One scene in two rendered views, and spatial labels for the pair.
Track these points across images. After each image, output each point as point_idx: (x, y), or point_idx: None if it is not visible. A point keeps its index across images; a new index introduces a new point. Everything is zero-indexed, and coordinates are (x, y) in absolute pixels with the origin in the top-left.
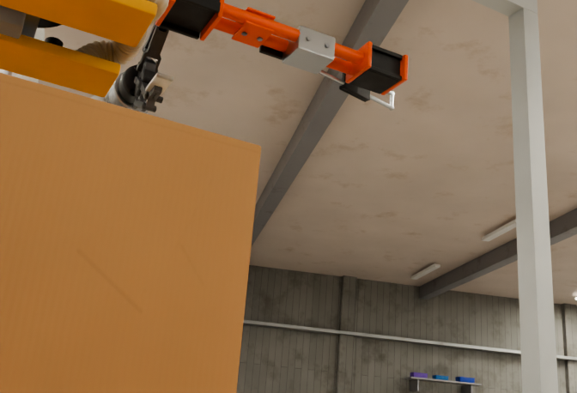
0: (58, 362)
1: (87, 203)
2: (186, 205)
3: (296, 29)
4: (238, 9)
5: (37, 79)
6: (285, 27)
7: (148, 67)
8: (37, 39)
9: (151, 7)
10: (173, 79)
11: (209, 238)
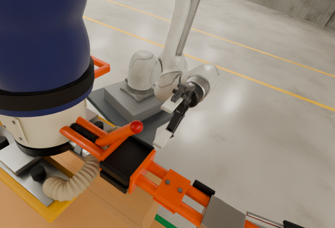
0: None
1: None
2: None
3: (197, 223)
4: (147, 189)
5: (174, 48)
6: (185, 217)
7: (179, 104)
8: (179, 20)
9: (47, 220)
10: (160, 148)
11: None
